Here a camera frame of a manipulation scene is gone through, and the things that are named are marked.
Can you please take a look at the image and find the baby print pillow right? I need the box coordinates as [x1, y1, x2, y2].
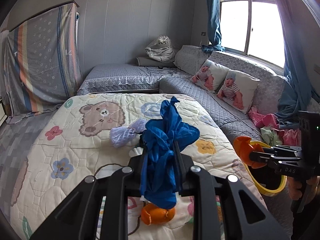
[217, 69, 260, 114]

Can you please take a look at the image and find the grey quilted sofa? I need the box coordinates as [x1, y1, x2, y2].
[77, 46, 286, 142]

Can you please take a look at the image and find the orange peel piece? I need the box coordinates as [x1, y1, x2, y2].
[233, 136, 266, 168]

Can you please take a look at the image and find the light green garment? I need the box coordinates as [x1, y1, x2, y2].
[260, 126, 283, 146]

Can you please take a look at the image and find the yellow rim trash bin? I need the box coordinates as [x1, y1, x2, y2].
[240, 140, 288, 197]

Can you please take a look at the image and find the orange peel on quilt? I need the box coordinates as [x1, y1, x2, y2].
[140, 203, 175, 225]

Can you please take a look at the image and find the baby print pillow left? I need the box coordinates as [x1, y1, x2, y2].
[190, 60, 229, 93]

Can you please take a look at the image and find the pink clothes pile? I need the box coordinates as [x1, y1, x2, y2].
[248, 106, 301, 146]

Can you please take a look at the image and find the baby print pillow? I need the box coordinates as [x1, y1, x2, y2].
[217, 69, 260, 114]
[190, 60, 229, 93]

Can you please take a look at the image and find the window with frame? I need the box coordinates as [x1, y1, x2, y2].
[220, 0, 285, 68]

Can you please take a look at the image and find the right blue curtain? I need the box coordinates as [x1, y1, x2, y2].
[275, 0, 319, 129]

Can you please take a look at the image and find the wall switch plate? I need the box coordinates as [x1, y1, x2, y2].
[313, 64, 320, 74]

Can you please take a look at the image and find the blue plastic bag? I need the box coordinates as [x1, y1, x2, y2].
[140, 96, 200, 209]

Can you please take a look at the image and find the cartoon bear quilt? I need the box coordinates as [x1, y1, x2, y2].
[10, 93, 260, 239]

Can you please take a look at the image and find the lavender foam net sleeve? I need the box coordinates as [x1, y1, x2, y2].
[110, 118, 148, 148]

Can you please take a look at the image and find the blue curtain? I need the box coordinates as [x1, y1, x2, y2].
[275, 0, 319, 129]
[202, 0, 225, 54]

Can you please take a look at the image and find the plush white tiger in bag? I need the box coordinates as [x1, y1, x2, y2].
[145, 35, 176, 62]

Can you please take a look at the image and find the right hand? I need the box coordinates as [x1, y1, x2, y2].
[287, 176, 319, 204]

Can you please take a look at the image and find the left blue curtain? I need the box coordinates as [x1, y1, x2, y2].
[202, 0, 225, 54]

